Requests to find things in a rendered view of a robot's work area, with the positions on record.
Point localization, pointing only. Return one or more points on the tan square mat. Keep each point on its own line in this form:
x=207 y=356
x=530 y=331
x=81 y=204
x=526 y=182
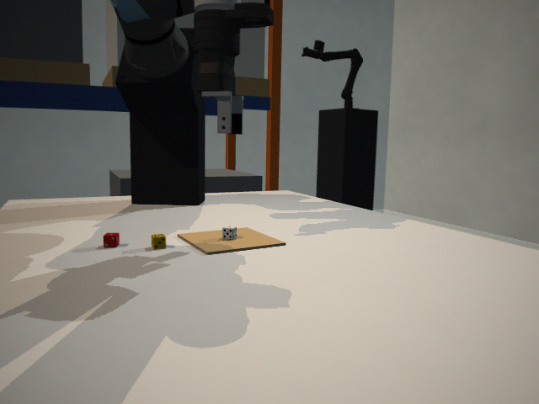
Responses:
x=211 y=242

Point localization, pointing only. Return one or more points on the yellow die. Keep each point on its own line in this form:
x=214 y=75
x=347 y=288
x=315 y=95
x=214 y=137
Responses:
x=158 y=241

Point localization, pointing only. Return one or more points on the white die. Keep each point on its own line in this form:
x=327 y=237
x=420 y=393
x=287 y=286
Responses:
x=229 y=232

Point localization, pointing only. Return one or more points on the red die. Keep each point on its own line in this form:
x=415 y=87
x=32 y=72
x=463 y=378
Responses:
x=111 y=239

